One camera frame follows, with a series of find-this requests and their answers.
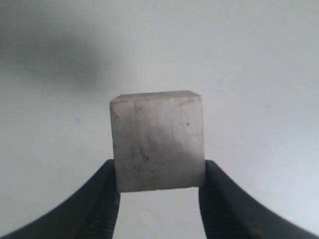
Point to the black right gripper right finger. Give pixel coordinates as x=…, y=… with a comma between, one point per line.
x=229, y=212

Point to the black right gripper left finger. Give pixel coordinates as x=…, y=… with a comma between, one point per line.
x=90, y=213

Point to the smallest wooden cube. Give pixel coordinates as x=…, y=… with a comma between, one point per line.
x=158, y=141

